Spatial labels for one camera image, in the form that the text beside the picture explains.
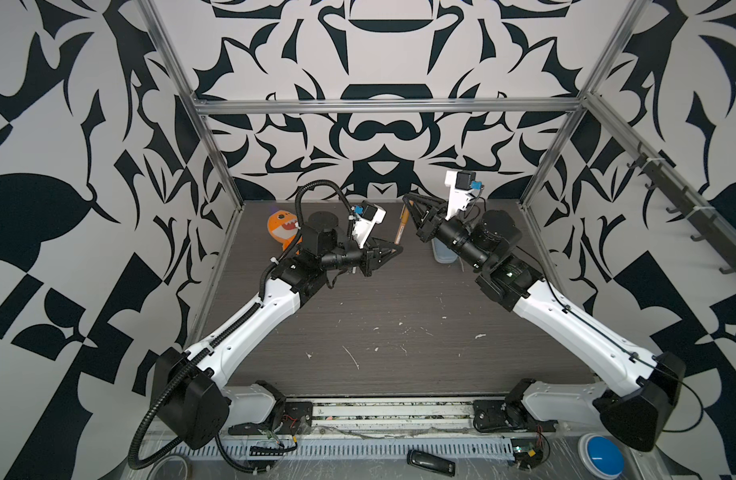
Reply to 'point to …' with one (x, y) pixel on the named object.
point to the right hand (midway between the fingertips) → (402, 203)
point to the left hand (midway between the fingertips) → (401, 238)
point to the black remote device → (430, 462)
